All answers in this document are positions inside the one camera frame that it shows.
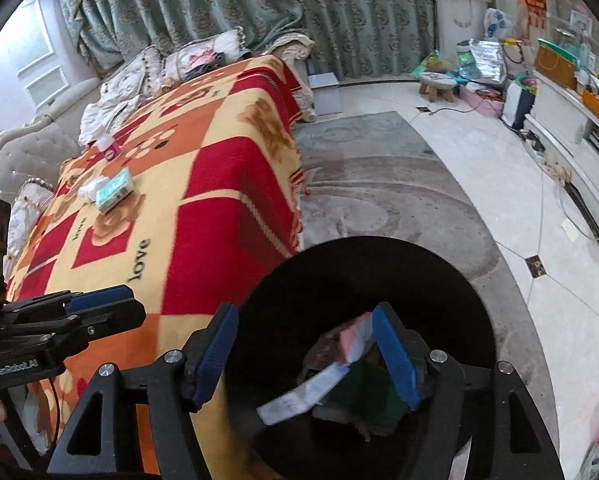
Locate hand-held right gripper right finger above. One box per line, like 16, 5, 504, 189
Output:
372, 301, 565, 480

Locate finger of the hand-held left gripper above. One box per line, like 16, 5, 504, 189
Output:
4, 284, 135, 322
54, 299, 148, 357

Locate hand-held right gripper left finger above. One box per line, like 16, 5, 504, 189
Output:
46, 301, 240, 480

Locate pink packet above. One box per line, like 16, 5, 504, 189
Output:
338, 312, 376, 363

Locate dark green packet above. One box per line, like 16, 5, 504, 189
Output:
329, 360, 406, 428

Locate white blue medicine box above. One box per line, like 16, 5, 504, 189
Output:
256, 364, 351, 427

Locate black round bin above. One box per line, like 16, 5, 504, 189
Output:
224, 235, 503, 480

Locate white frilled cushion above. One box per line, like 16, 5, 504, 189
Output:
6, 180, 56, 281

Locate grey tufted sofa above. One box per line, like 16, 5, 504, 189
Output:
0, 35, 317, 196

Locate teal tissue pack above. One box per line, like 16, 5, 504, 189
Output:
95, 167, 135, 213

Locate checked printed blanket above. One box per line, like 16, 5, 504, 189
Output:
4, 55, 311, 476

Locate white bottle pink label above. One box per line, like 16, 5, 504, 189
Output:
95, 127, 121, 162

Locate grey floor rug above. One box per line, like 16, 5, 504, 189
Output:
292, 110, 507, 321

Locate white crumpled cloth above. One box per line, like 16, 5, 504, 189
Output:
78, 94, 146, 147

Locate floral pillow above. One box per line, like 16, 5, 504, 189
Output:
163, 26, 250, 83
102, 45, 166, 106

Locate white power strip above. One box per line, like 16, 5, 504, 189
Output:
522, 132, 549, 162

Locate pink basin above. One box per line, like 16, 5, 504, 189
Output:
458, 82, 506, 119

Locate white floor box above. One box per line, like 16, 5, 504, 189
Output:
307, 72, 343, 117

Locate small wooden stool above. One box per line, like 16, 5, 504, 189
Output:
418, 72, 459, 107

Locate white low cabinet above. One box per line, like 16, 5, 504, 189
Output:
523, 67, 599, 271

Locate silver foil bag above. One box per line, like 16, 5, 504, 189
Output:
467, 40, 506, 84

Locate green patterned curtain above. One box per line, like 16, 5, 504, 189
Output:
54, 0, 437, 82

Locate yellow paper bag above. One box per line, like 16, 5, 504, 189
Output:
534, 40, 579, 91

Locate white plastic bag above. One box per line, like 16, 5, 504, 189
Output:
483, 7, 519, 42

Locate white sheer curtain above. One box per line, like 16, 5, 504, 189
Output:
429, 0, 493, 54

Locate red wall poster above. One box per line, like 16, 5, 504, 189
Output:
514, 0, 549, 29

